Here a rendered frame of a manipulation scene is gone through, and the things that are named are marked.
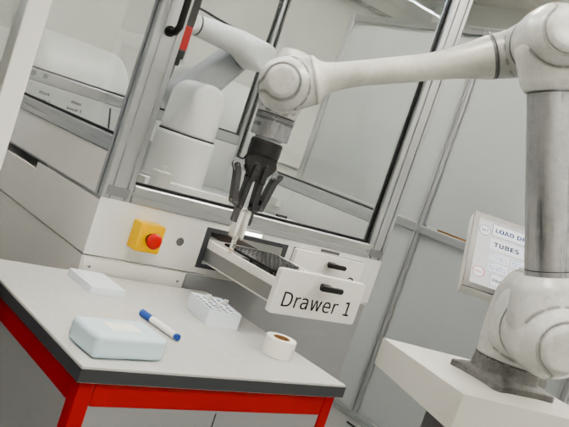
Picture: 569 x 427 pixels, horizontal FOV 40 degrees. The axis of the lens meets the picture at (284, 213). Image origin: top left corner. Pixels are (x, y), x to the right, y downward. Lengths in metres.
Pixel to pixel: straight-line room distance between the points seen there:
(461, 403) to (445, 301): 2.13
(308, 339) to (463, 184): 1.61
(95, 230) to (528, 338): 1.02
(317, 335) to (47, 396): 1.20
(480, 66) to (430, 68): 0.11
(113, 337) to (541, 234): 0.86
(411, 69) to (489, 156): 2.07
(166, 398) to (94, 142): 0.79
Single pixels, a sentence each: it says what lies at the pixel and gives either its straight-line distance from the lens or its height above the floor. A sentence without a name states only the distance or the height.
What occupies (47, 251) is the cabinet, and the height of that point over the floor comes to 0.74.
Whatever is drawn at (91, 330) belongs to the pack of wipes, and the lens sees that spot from 1.37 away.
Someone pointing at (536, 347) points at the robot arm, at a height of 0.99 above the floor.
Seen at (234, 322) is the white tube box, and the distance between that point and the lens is 1.81.
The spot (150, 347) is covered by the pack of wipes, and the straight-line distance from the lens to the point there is 1.41.
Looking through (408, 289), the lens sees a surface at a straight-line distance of 3.91.
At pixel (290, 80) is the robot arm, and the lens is 1.55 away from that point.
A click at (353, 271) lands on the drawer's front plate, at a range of 2.44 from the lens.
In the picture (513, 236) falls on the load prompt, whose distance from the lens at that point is 2.74.
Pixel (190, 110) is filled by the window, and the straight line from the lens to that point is 1.99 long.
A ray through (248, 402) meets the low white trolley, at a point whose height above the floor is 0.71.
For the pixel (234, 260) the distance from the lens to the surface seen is 1.99.
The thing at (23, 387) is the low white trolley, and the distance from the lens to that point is 1.54.
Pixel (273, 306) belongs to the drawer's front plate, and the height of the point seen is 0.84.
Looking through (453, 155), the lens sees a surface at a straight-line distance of 3.89.
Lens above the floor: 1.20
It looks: 5 degrees down
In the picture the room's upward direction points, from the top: 19 degrees clockwise
